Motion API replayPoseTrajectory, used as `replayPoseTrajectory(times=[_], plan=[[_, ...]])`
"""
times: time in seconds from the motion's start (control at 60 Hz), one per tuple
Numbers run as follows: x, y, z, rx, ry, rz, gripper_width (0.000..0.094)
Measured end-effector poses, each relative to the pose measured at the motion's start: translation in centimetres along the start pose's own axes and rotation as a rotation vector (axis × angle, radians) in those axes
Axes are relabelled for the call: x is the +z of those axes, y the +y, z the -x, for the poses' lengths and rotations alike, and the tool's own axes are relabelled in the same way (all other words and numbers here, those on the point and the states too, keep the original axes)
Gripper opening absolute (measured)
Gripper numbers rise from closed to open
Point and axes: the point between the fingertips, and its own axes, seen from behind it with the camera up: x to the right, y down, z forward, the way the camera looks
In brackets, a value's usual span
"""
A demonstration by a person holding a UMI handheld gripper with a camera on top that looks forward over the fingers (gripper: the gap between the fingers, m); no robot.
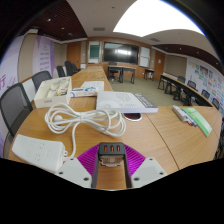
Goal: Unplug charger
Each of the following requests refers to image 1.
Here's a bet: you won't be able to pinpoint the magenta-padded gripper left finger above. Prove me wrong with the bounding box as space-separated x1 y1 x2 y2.
54 143 101 190

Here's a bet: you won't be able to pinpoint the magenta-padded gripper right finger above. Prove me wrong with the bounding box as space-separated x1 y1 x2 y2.
123 143 168 189

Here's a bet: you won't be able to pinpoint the black charger block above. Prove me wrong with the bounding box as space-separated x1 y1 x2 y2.
97 142 127 167

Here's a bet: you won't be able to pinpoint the dark red round coaster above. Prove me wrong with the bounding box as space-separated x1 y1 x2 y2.
122 112 143 122

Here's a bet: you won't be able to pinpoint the white pack of marker pens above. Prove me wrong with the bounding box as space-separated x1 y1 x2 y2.
171 105 198 128

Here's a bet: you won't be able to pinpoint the green booklet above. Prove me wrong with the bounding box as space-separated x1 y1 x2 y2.
182 107 213 138

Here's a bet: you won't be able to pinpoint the white book with dark edge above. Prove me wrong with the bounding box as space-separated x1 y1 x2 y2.
95 90 159 115

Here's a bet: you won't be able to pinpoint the open white cardboard box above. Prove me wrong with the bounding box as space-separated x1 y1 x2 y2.
33 76 73 109

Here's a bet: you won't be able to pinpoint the small white and blue box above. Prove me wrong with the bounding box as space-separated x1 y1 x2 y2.
70 87 98 98

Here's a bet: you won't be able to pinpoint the black mesh office chair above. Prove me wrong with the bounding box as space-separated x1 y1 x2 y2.
0 82 34 144
31 70 54 92

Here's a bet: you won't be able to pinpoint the white paper sheet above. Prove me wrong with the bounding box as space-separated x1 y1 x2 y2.
80 80 105 92

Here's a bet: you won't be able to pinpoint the long wooden table row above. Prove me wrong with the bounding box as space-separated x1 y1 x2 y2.
157 73 214 108

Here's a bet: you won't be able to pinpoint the group of black chairs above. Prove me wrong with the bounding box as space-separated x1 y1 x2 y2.
176 75 224 158

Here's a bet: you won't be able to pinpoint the small dark side desk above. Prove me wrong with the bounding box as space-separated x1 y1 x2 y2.
143 68 156 81

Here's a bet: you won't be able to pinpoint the row of black office chairs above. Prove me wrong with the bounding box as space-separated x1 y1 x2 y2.
55 60 81 78

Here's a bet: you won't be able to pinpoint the black-legged wooden desk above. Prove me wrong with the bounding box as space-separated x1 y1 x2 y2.
107 64 136 84

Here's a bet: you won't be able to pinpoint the plain whiteboard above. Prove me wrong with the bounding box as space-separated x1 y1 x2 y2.
139 46 151 69

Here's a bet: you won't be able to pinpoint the whiteboard with green panel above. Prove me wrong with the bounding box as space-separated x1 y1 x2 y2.
87 40 101 64

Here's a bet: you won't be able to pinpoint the bright ceiling light panel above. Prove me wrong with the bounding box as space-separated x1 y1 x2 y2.
112 0 205 38

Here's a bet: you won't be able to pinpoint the white power strip cable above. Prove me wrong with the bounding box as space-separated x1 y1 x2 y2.
44 102 127 158

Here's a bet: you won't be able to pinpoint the colourful wall posters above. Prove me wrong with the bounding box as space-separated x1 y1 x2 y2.
193 63 224 108

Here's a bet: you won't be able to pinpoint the narrow purple wall banner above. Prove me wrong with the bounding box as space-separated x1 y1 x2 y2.
32 35 56 78

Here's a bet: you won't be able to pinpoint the large black wall screen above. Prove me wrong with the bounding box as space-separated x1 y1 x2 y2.
102 41 140 66

